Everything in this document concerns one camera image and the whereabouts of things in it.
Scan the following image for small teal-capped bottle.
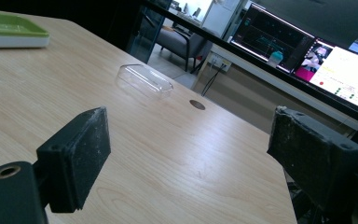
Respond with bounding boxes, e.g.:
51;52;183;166
267;50;284;68

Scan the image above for white wall socket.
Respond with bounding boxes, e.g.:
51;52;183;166
209;52;232;73

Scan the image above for dark computer monitor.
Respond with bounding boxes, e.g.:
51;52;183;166
230;3;317;74

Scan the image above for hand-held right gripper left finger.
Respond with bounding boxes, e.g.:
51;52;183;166
35;106;112;214

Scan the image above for black cable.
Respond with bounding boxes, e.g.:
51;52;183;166
200;63;227;97

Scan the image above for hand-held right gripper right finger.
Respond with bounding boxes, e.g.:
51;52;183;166
267;105;358;213

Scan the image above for green and white tray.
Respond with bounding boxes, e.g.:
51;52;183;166
0;11;50;49

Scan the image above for bright computer monitor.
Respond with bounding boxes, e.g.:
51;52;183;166
293;37;358;110

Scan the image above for clear plastic container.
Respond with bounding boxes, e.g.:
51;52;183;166
115;63;174;101

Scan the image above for white cabinet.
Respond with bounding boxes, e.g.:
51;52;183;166
200;0;246;39

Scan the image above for grey armchair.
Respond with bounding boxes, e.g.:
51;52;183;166
155;25;213;73

